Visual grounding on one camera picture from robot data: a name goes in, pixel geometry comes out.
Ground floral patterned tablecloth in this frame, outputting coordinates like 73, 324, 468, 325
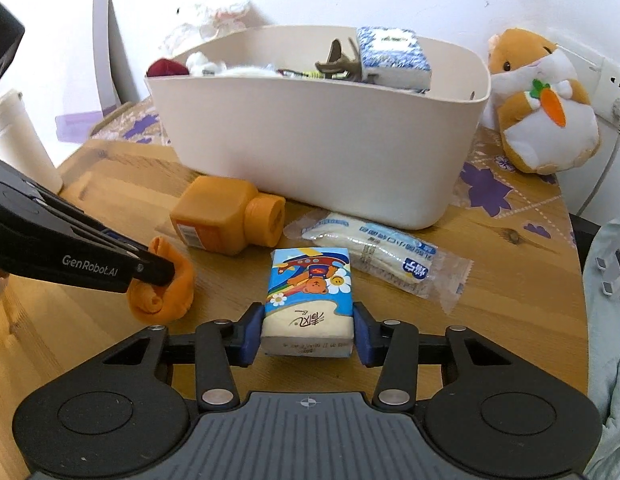
90, 95, 576, 249

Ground white power cable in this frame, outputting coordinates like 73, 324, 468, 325
572, 100, 620, 217

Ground blue patterned tissue pack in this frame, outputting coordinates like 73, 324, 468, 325
355, 26, 433, 92

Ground wooden desktop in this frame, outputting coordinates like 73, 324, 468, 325
0, 97, 591, 412

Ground cartoon printed tissue pack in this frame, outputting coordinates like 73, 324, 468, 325
261, 246, 355, 359

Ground beige plastic storage bin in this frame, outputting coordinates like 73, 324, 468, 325
144, 25, 492, 231

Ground white cup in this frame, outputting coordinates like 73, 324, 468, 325
0, 90, 65, 194

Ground clear packet of white gauze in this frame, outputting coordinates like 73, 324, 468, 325
284, 211, 475, 316

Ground white wall socket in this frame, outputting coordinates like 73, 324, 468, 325
555, 42, 620, 134

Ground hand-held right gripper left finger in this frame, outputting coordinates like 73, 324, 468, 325
102, 303, 266, 406

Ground white lamb plush toy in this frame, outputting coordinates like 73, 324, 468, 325
160, 0, 251, 57

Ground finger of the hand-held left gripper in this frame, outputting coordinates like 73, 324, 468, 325
34, 187, 175, 287

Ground black object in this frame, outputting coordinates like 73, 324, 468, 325
0, 0, 27, 97

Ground orange plastic bottle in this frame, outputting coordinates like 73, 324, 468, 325
170, 176, 287, 257

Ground chair backrest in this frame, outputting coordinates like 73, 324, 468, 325
92, 0, 141, 112

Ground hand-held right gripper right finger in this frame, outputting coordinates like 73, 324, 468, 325
353, 301, 496, 407

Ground orange hamster plush toy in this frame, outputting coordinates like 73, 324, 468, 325
487, 27, 602, 176

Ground olive toy figure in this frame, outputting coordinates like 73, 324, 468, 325
315, 37, 363, 82

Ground white fluffy sock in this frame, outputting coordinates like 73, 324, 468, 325
186, 51, 229, 76

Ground orange toy piece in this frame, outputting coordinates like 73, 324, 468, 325
127, 237, 196, 322

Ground dark red cloth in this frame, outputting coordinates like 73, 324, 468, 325
147, 58, 189, 78

